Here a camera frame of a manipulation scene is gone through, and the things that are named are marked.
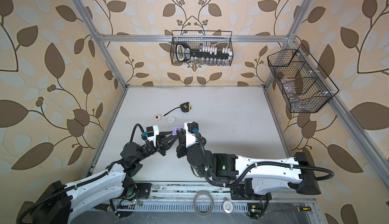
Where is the white round earbud case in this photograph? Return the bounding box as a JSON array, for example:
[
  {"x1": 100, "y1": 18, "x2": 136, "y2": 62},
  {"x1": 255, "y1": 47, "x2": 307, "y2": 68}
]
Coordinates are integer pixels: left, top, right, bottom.
[{"x1": 168, "y1": 116, "x2": 176, "y2": 124}]

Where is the black yellow screwdriver right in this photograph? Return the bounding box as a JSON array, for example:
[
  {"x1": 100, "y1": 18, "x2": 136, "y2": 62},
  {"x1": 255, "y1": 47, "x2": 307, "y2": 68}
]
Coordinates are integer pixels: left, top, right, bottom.
[{"x1": 297, "y1": 206, "x2": 312, "y2": 212}]

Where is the small white tape roll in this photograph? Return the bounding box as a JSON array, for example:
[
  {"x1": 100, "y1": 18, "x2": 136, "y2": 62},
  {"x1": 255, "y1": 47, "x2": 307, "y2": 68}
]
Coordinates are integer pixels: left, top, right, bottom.
[{"x1": 222, "y1": 200, "x2": 234, "y2": 214}]

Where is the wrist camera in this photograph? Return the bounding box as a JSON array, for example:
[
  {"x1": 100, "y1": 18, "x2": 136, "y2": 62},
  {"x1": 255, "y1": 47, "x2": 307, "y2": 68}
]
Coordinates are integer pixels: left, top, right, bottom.
[
  {"x1": 184, "y1": 121, "x2": 199, "y2": 148},
  {"x1": 142, "y1": 125, "x2": 160, "y2": 148}
]

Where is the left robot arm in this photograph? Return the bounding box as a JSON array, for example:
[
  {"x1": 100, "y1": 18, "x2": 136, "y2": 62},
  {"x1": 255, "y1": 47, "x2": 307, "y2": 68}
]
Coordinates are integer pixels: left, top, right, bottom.
[{"x1": 16, "y1": 124, "x2": 185, "y2": 224}]

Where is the rear wire basket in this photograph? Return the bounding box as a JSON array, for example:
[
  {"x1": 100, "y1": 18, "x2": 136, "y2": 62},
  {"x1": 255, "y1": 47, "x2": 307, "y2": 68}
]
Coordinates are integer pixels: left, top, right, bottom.
[{"x1": 170, "y1": 29, "x2": 234, "y2": 67}]

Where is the purple round earbud case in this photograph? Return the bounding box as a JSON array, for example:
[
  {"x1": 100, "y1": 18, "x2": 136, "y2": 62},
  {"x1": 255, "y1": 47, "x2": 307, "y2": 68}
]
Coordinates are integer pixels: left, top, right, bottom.
[{"x1": 172, "y1": 126, "x2": 181, "y2": 136}]

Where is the black yellow tape measure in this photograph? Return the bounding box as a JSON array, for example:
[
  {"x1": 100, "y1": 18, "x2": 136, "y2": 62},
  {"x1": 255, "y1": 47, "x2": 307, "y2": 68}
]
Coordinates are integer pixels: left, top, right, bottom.
[{"x1": 163, "y1": 102, "x2": 191, "y2": 117}]

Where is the black socket set holder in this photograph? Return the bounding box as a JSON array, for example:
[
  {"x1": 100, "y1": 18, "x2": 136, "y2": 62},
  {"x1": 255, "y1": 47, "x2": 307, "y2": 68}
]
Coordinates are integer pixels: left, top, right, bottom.
[{"x1": 172, "y1": 42, "x2": 234, "y2": 64}]

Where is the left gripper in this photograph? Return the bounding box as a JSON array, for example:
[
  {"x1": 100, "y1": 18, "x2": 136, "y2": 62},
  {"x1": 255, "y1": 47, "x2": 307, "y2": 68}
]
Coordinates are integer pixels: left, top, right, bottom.
[{"x1": 134, "y1": 131, "x2": 177, "y2": 165}]

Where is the right side wire basket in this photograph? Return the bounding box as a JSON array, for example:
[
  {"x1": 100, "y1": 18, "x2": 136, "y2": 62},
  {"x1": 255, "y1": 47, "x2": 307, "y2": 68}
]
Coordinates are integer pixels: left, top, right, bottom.
[{"x1": 267, "y1": 44, "x2": 339, "y2": 113}]

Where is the grey tape roll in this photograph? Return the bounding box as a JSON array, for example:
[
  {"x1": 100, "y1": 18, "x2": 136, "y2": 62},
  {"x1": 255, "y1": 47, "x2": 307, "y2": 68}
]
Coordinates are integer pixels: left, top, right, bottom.
[{"x1": 192, "y1": 190, "x2": 214, "y2": 216}]

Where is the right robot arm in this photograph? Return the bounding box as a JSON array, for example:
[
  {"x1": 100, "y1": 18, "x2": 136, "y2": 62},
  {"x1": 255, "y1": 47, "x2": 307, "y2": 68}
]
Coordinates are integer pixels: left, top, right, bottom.
[{"x1": 174, "y1": 129, "x2": 334, "y2": 196}]

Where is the black yellow screwdriver left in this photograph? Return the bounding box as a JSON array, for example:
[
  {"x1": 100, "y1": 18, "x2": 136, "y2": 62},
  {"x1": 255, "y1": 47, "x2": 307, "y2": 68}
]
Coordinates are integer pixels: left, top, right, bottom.
[{"x1": 94, "y1": 204, "x2": 111, "y2": 211}]

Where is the black yellow screwdriver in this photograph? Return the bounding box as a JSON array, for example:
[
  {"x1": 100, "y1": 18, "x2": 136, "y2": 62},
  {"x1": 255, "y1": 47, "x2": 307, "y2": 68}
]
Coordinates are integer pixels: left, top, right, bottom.
[
  {"x1": 297, "y1": 206, "x2": 312, "y2": 212},
  {"x1": 94, "y1": 204, "x2": 111, "y2": 211}
]

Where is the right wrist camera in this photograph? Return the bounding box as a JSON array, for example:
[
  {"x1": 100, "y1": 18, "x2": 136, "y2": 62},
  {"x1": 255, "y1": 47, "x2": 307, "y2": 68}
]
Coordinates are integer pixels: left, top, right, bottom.
[{"x1": 184, "y1": 121, "x2": 199, "y2": 148}]

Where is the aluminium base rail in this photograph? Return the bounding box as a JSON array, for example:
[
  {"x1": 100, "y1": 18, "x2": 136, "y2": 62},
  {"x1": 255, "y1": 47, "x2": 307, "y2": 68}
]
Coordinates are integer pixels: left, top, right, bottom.
[{"x1": 65, "y1": 180, "x2": 317, "y2": 203}]

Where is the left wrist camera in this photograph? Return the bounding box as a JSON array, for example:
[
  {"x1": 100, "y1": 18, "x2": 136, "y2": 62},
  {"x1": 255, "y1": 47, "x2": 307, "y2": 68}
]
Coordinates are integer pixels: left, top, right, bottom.
[{"x1": 142, "y1": 125, "x2": 160, "y2": 148}]

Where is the wire basket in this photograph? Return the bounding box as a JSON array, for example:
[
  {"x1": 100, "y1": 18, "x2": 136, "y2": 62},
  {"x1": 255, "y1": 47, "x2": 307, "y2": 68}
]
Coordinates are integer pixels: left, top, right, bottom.
[
  {"x1": 170, "y1": 29, "x2": 234, "y2": 67},
  {"x1": 267, "y1": 44, "x2": 339, "y2": 113}
]

